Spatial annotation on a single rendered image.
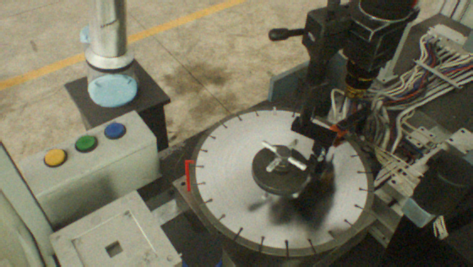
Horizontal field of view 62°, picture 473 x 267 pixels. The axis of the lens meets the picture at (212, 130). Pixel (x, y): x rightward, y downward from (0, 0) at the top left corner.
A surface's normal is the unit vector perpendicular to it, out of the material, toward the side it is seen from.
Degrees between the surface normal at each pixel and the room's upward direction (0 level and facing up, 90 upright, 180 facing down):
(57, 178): 0
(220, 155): 0
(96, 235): 0
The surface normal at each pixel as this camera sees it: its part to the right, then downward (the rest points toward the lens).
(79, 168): 0.00, -0.68
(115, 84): 0.26, 0.79
